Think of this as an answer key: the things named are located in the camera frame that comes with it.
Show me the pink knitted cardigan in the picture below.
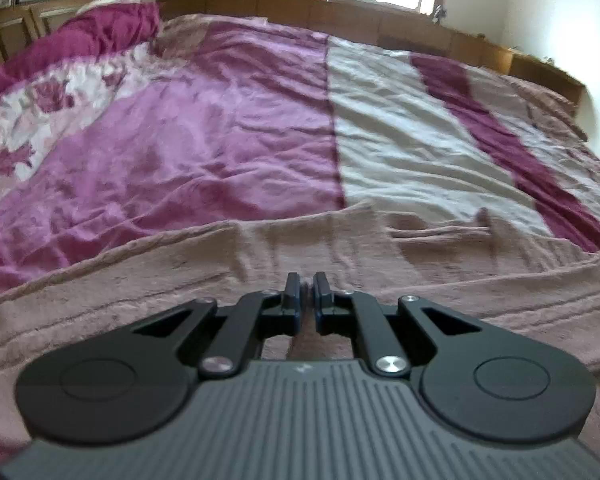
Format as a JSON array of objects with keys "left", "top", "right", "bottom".
[{"left": 0, "top": 201, "right": 600, "bottom": 453}]

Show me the purple floral bedspread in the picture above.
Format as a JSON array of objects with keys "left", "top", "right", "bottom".
[{"left": 0, "top": 2, "right": 600, "bottom": 295}]

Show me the wooden bedside ledge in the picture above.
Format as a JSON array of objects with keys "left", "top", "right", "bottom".
[{"left": 159, "top": 0, "right": 585, "bottom": 106}]

